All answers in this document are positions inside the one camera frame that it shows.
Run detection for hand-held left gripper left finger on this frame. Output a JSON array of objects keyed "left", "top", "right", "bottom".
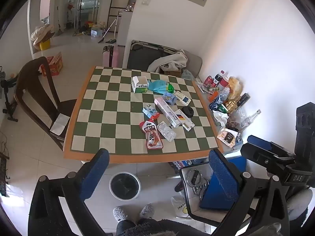
[{"left": 28, "top": 149, "right": 110, "bottom": 236}]

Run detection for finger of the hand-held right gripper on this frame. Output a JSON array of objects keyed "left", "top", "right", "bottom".
[
  {"left": 247, "top": 135, "right": 296, "bottom": 159},
  {"left": 240, "top": 144, "right": 296, "bottom": 175}
]

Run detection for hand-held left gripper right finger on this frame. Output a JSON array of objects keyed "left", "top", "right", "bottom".
[{"left": 209, "top": 149, "right": 290, "bottom": 236}]

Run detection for white bin with black liner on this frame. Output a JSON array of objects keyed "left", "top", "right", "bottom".
[{"left": 109, "top": 172, "right": 142, "bottom": 201}]

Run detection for white box with striped flag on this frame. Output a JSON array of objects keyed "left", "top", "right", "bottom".
[{"left": 175, "top": 109, "right": 195, "bottom": 132}]

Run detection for red white snack wrapper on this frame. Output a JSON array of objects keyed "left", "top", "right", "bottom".
[{"left": 146, "top": 130, "right": 164, "bottom": 150}]

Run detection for small red snack packet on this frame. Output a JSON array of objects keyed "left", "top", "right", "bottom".
[{"left": 139, "top": 119, "right": 157, "bottom": 134}]

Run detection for clear blister pack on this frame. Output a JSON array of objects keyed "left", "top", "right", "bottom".
[{"left": 157, "top": 121, "right": 177, "bottom": 142}]

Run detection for pink white long box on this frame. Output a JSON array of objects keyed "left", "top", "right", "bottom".
[{"left": 154, "top": 97, "right": 181, "bottom": 128}]

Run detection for white blue small box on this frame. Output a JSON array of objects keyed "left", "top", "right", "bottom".
[{"left": 174, "top": 91, "right": 192, "bottom": 106}]

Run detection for light blue printed packet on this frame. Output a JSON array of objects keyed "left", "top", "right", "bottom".
[{"left": 162, "top": 92, "right": 178, "bottom": 105}]

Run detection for white green medicine box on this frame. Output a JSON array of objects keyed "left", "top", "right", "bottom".
[{"left": 132, "top": 76, "right": 150, "bottom": 94}]

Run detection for person's right forearm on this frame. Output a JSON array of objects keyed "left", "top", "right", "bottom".
[{"left": 285, "top": 188, "right": 310, "bottom": 223}]

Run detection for blue folder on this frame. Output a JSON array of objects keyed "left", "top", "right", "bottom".
[{"left": 199, "top": 156, "right": 247, "bottom": 210}]

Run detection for clear glass bottle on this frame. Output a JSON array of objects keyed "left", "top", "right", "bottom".
[{"left": 239, "top": 109, "right": 262, "bottom": 131}]

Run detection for metal weight plates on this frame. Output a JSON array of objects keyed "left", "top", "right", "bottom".
[{"left": 185, "top": 168, "right": 209, "bottom": 201}]

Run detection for orange flat packet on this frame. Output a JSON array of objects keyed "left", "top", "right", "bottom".
[{"left": 217, "top": 127, "right": 241, "bottom": 148}]

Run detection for black framed stool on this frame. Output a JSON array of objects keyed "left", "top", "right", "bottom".
[{"left": 179, "top": 163, "right": 258, "bottom": 228}]

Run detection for blue printed carton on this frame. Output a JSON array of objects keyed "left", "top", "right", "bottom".
[{"left": 169, "top": 159, "right": 205, "bottom": 174}]

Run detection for red black sandal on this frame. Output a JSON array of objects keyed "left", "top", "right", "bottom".
[{"left": 174, "top": 179, "right": 185, "bottom": 193}]

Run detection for grey fuzzy slipper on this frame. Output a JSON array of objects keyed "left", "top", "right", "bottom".
[
  {"left": 139, "top": 204, "right": 156, "bottom": 219},
  {"left": 113, "top": 206, "right": 130, "bottom": 223}
]

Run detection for black rectangular box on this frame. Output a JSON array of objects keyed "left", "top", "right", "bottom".
[{"left": 237, "top": 93, "right": 250, "bottom": 108}]

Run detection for white crumpled tissue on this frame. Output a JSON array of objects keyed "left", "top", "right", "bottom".
[{"left": 212, "top": 111, "right": 230, "bottom": 128}]

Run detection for gold foil package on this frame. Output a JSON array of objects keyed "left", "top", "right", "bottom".
[{"left": 225, "top": 99, "right": 240, "bottom": 113}]

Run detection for white plastic bag yellow print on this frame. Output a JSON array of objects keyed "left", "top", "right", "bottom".
[{"left": 171, "top": 195, "right": 194, "bottom": 219}]

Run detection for green white checkered tablecloth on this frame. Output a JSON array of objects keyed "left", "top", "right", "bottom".
[{"left": 63, "top": 66, "right": 225, "bottom": 164}]

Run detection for blue snack bag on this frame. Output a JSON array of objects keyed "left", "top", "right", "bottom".
[{"left": 209, "top": 96, "right": 225, "bottom": 111}]

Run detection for clear plastic water bottle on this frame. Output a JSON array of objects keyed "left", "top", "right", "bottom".
[{"left": 218, "top": 87, "right": 232, "bottom": 100}]

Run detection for cola bottle with red cap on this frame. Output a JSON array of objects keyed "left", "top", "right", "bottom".
[{"left": 213, "top": 70, "right": 225, "bottom": 88}]

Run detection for person's legs in dark pants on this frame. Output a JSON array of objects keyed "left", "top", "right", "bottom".
[{"left": 116, "top": 218, "right": 205, "bottom": 236}]

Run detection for black metal rack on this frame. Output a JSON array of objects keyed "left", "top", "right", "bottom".
[{"left": 0, "top": 151, "right": 11, "bottom": 197}]

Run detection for dark wooden chair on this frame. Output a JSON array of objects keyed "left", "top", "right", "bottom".
[{"left": 14, "top": 56, "right": 78, "bottom": 151}]

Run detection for grey chair backrest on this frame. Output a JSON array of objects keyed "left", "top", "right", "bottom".
[{"left": 183, "top": 50, "right": 203, "bottom": 79}]

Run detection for blue plastic bag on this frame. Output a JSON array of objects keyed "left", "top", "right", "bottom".
[{"left": 148, "top": 79, "right": 169, "bottom": 94}]

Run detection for brown cardboard box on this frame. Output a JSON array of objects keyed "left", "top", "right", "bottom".
[{"left": 159, "top": 69, "right": 183, "bottom": 78}]

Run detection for red cardboard box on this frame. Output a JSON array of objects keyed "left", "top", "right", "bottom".
[{"left": 39, "top": 52, "right": 64, "bottom": 77}]

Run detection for black exercise equipment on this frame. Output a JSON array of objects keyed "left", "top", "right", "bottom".
[{"left": 0, "top": 66, "right": 20, "bottom": 123}]

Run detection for white crumpled jacket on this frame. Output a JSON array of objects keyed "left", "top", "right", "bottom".
[{"left": 147, "top": 51, "right": 189, "bottom": 74}]

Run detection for pink suitcase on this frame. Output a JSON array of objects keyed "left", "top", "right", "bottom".
[{"left": 103, "top": 45, "right": 120, "bottom": 67}]

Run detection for dark folding cot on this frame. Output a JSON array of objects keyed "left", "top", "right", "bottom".
[{"left": 127, "top": 40, "right": 181, "bottom": 70}]

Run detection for yellow bucket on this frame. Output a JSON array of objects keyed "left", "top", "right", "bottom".
[{"left": 39, "top": 40, "right": 52, "bottom": 52}]

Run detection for white cabinet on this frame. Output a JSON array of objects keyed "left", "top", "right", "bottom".
[{"left": 117, "top": 10, "right": 134, "bottom": 48}]

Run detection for pile of cream bedding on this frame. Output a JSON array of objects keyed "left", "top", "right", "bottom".
[{"left": 31, "top": 24, "right": 56, "bottom": 46}]

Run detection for black coat rack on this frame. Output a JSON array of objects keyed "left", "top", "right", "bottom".
[{"left": 74, "top": 0, "right": 87, "bottom": 35}]

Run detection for broom with metal handle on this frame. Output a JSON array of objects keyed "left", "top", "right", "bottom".
[{"left": 98, "top": 12, "right": 121, "bottom": 44}]

